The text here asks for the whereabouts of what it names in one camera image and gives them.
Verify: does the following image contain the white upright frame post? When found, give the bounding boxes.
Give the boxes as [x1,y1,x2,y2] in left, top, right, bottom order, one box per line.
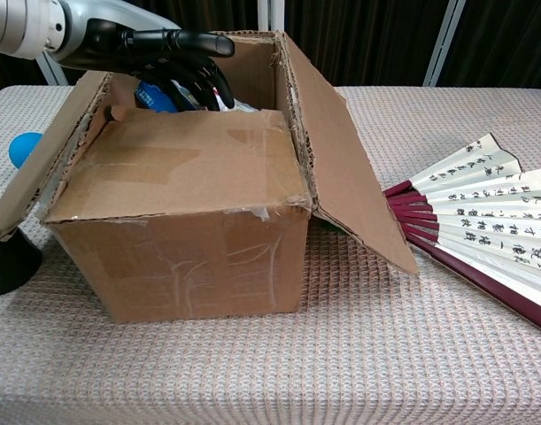
[257,0,285,35]

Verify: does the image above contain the left silver and black robot hand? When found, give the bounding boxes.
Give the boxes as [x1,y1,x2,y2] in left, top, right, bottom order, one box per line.
[43,0,236,112]

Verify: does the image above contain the white slanted frame post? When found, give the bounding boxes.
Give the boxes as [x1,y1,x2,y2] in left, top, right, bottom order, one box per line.
[422,0,468,88]
[35,50,70,87]

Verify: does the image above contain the brown cardboard box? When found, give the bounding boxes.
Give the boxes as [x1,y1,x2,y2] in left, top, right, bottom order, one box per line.
[0,28,420,324]

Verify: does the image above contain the beige woven tablecloth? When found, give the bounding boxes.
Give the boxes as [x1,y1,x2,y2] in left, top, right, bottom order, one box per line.
[0,85,541,425]

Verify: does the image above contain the blue ball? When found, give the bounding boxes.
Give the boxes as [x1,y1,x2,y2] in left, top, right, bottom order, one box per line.
[8,131,44,170]

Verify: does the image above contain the black cone-shaped object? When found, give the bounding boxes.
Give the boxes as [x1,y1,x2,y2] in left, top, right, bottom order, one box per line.
[0,228,44,298]

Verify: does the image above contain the dark curtain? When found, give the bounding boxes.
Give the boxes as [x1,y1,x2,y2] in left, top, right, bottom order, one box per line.
[0,0,541,101]

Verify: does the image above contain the blue cookie box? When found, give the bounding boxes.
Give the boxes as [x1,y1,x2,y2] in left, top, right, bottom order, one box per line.
[135,79,181,114]

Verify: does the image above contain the paper folding fan with calligraphy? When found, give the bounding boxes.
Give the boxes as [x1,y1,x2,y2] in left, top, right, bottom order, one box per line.
[382,132,541,336]

